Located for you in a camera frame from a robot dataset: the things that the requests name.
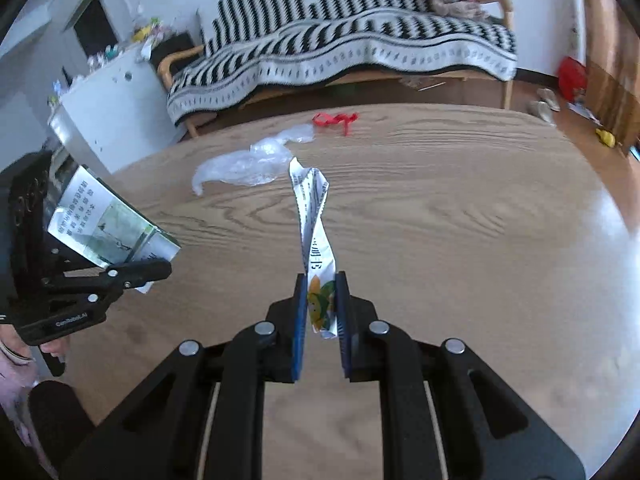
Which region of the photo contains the colourful clutter of small items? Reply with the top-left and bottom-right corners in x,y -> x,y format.
47,6 -> 177,103

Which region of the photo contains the person's left hand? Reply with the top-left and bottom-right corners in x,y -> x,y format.
0,326 -> 68,365

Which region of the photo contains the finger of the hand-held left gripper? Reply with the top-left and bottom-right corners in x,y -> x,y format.
45,258 -> 174,312

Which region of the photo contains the dark rounded object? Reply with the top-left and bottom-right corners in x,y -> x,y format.
27,380 -> 97,461

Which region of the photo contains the red bag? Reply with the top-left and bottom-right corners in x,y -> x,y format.
557,56 -> 589,101

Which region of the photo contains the person's left forearm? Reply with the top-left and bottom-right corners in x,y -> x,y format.
0,357 -> 57,480

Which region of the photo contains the clear plastic bag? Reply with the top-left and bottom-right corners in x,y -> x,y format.
191,125 -> 316,197

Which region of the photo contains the white printed snack wrapper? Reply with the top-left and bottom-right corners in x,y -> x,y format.
289,156 -> 337,341

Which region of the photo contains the beige slipper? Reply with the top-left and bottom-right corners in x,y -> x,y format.
526,100 -> 557,125
537,87 -> 562,112

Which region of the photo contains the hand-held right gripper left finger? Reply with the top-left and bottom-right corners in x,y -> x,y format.
60,272 -> 307,480

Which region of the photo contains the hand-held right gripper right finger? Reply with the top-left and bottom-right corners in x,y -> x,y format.
336,271 -> 586,480

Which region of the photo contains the red ribbon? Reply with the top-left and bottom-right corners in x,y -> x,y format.
312,111 -> 360,137

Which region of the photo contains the white cabinet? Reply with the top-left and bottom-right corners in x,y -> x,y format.
47,42 -> 189,176

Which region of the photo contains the wooden sofa frame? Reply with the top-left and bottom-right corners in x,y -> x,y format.
159,0 -> 516,139

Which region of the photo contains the grey striped sofa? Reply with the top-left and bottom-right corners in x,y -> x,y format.
166,0 -> 518,126

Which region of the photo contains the wooden door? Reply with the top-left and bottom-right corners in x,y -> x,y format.
581,0 -> 640,147

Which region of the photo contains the white green paper carton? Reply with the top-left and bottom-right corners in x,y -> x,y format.
47,165 -> 182,295

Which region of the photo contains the brown plush toy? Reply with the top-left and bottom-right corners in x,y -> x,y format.
431,0 -> 490,20

